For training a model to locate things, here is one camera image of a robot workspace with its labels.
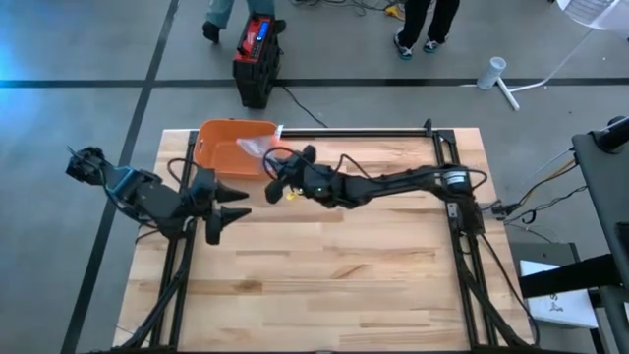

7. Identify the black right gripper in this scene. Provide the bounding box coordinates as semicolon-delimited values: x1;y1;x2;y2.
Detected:
263;144;345;206

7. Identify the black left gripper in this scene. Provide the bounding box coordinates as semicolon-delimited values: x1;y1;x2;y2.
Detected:
186;166;254;246

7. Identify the orange plastic basket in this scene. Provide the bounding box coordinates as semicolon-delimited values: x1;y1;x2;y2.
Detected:
192;118;281;181

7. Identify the black red power station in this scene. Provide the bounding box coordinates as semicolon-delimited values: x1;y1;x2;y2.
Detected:
231;13;282;110

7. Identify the person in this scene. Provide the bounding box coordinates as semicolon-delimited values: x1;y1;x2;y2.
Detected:
201;0;287;45
392;0;462;61

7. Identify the white floor stand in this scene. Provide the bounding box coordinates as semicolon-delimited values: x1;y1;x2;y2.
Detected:
459;0;629;112

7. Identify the grey cabinet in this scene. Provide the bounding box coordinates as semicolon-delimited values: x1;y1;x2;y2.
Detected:
507;241;574;279

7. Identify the white cardboard box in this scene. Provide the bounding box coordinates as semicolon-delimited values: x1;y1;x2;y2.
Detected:
519;259;601;329

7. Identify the dark grey equipment stand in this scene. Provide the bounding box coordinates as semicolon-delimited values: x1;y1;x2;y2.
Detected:
518;115;629;354

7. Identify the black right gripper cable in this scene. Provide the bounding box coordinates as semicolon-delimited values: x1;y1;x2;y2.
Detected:
261;146;375;182

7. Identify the black power cable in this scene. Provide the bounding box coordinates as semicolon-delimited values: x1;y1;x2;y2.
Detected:
277;81;329;130

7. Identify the black aluminium table frame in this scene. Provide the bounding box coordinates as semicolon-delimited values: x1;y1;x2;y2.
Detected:
110;117;540;354

